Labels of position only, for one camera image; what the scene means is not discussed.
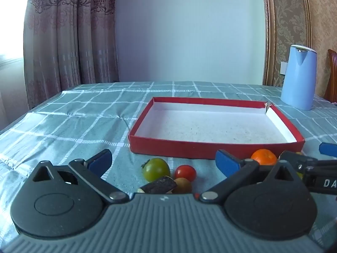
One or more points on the green tomato with stem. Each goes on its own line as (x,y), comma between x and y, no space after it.
(156,170)

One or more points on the green checked tablecloth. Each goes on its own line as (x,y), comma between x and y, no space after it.
(79,116)

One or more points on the red cardboard box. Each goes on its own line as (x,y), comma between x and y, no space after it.
(210,126)

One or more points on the red cherry tomato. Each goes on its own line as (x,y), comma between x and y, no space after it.
(185,172)

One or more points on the orange tangerine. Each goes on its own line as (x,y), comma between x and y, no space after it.
(263,156)

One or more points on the white wall switch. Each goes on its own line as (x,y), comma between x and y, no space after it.
(283,68)

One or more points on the wooden chair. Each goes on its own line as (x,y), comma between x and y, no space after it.
(332,79)

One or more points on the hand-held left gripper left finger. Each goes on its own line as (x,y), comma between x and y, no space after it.
(101,162)

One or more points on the blue electric kettle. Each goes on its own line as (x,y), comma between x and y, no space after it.
(298,84)

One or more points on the golden wall moulding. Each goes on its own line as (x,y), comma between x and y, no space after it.
(270,31)

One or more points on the brown longan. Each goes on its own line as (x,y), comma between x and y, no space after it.
(183,185)

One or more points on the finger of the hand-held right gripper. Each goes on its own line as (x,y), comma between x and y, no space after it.
(296,160)
(329,148)

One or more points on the patterned pink curtain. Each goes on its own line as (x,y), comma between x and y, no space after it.
(71,44)

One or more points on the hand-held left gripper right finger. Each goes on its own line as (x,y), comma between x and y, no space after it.
(226,163)

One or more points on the dark eggplant piece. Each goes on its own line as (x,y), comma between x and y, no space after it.
(160,184)

